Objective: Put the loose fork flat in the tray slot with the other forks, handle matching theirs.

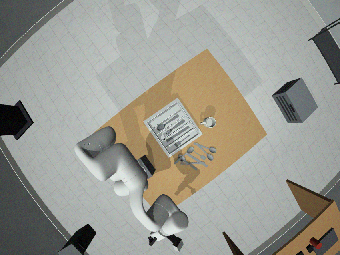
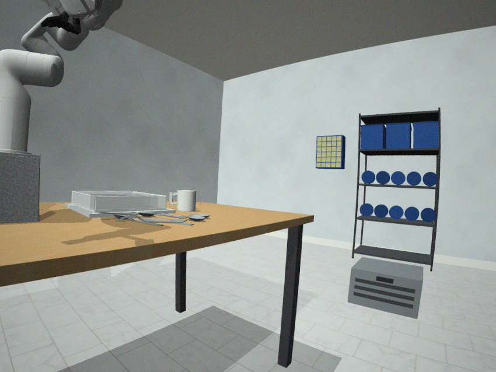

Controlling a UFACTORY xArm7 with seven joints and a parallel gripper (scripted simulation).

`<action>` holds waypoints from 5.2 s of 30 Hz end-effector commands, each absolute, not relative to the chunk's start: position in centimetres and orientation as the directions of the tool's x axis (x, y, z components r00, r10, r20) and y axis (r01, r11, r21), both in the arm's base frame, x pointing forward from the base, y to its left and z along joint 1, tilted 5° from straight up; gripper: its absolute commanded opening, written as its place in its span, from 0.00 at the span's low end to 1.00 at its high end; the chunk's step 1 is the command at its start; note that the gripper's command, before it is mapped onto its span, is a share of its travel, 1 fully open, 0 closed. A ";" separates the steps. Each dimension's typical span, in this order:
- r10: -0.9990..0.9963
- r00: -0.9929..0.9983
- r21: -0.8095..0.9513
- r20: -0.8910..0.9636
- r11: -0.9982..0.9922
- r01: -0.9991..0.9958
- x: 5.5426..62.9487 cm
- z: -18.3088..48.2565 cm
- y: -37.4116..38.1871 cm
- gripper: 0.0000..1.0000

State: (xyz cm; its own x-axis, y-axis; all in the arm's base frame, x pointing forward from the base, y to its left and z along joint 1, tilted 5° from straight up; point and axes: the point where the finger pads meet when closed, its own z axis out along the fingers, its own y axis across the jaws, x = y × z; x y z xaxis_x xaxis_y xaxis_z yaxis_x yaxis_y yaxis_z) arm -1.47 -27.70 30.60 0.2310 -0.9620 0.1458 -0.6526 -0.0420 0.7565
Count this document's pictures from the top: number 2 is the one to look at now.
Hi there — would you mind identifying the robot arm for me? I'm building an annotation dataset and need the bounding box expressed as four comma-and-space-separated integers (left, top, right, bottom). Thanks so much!
0, 0, 123, 155

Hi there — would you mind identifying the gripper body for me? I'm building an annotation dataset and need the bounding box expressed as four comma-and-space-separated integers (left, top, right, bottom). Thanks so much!
45, 0, 96, 23

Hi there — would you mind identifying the white mug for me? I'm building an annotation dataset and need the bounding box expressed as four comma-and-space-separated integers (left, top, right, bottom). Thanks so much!
169, 190, 196, 212

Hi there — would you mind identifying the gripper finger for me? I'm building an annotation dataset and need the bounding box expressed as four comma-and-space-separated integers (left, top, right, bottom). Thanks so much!
41, 11, 81, 34

